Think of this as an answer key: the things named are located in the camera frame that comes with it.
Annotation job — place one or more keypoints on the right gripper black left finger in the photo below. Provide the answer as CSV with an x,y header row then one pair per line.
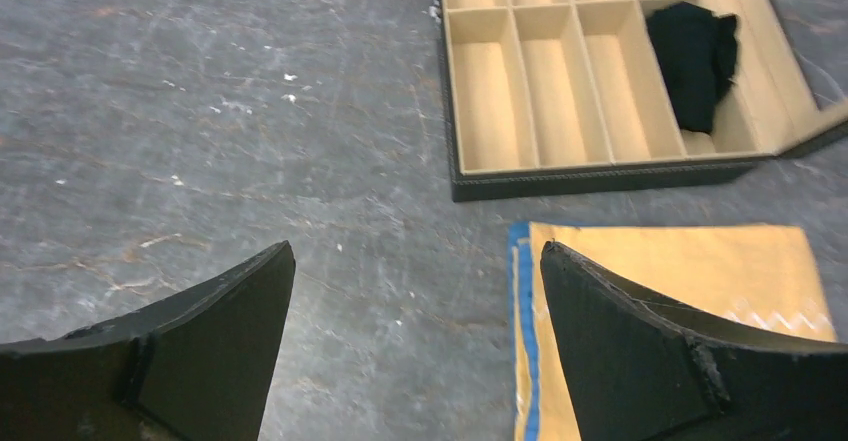
x,y
196,365

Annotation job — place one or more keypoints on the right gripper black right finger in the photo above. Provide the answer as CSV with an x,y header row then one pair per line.
x,y
640,365

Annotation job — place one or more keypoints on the black compartment box glass lid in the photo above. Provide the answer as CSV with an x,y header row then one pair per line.
x,y
554,97

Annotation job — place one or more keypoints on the black underwear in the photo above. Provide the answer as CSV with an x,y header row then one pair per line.
x,y
697,52

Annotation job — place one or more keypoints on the tan cloth mat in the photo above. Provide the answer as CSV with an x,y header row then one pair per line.
x,y
760,275

